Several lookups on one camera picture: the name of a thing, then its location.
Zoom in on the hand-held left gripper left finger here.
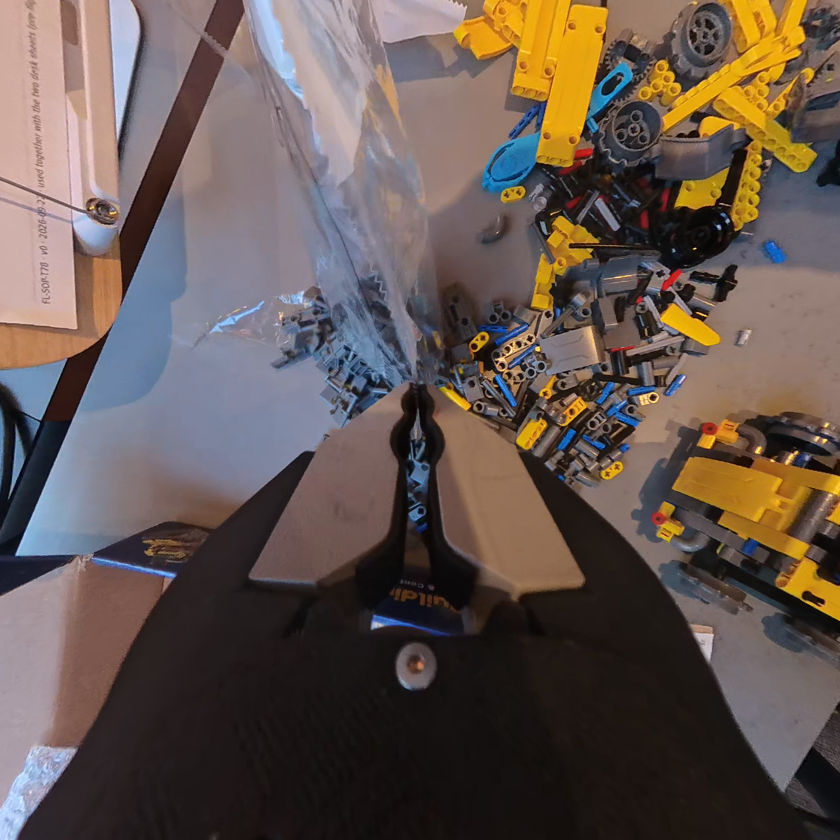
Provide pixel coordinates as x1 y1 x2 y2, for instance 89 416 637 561
248 384 419 614

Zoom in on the yellow toy car model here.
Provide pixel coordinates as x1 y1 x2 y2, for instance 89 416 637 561
651 412 840 624

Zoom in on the grey desk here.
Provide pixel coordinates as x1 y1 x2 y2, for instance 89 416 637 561
16 0 840 791

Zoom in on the dark blue cardboard kit box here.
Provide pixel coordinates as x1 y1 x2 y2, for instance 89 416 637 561
0 520 475 805

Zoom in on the pile of mixed toy bricks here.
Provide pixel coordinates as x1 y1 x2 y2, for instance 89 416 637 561
436 0 840 492

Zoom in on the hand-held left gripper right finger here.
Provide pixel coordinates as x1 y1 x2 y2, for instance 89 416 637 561
420 384 586 634

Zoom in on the white paper bag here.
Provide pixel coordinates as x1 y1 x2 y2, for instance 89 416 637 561
373 0 468 44

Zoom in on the wooden sheet holder board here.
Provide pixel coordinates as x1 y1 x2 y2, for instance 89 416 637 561
0 0 144 371

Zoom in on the printed clear plastic bag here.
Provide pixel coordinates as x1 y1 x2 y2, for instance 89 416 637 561
172 0 463 427

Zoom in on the heap of small grey connectors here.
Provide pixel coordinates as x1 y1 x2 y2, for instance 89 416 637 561
270 282 460 526

